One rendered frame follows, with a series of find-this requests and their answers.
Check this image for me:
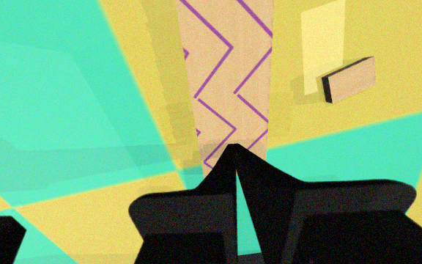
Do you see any tan strip with purple zigzag pattern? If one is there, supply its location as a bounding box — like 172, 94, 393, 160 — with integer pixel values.
176, 0, 275, 177

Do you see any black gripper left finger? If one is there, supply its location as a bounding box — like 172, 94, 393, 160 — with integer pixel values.
128, 144, 238, 264

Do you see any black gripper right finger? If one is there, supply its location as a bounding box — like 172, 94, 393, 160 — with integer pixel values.
233, 143, 417, 264

